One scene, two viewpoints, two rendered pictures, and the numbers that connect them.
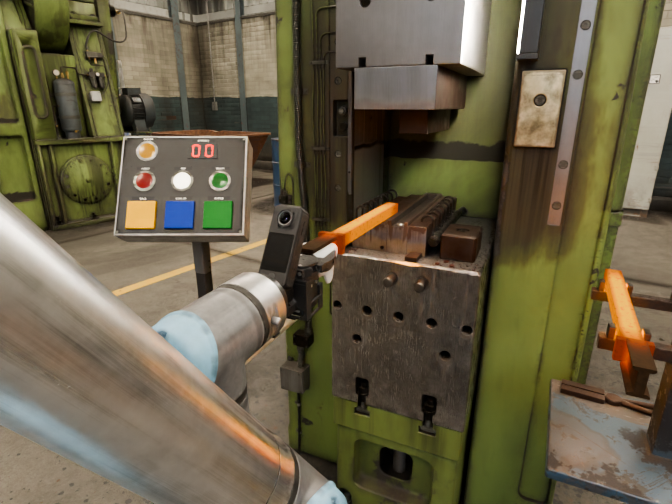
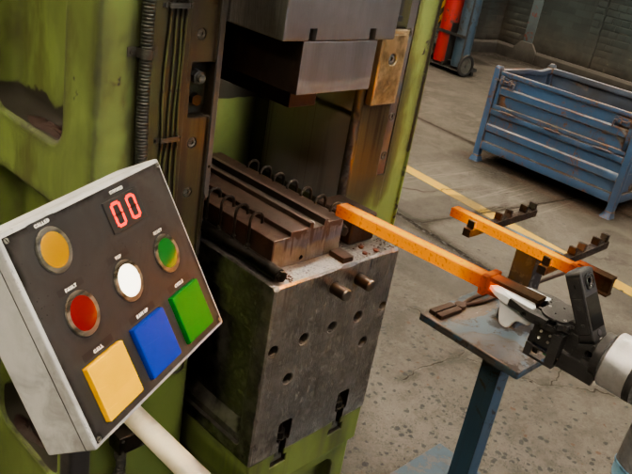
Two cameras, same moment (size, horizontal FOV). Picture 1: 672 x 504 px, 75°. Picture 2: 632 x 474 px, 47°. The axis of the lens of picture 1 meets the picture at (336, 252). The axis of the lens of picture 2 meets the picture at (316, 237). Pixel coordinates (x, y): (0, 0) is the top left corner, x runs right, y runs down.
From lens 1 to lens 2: 1.39 m
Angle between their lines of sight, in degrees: 68
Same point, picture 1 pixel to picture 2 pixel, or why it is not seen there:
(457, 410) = (362, 387)
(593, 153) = (407, 102)
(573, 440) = (495, 347)
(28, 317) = not seen: outside the picture
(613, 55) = (427, 15)
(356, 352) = (284, 395)
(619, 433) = (493, 326)
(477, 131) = not seen: hidden behind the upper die
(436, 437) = (341, 428)
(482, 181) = (229, 122)
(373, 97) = (318, 78)
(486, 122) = not seen: hidden behind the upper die
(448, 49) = (387, 24)
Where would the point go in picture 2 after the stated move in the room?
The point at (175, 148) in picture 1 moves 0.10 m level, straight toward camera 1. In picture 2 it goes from (89, 223) to (166, 234)
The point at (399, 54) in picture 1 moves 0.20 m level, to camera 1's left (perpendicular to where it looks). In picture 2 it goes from (349, 27) to (310, 39)
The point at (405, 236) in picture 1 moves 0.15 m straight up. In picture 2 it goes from (324, 234) to (337, 167)
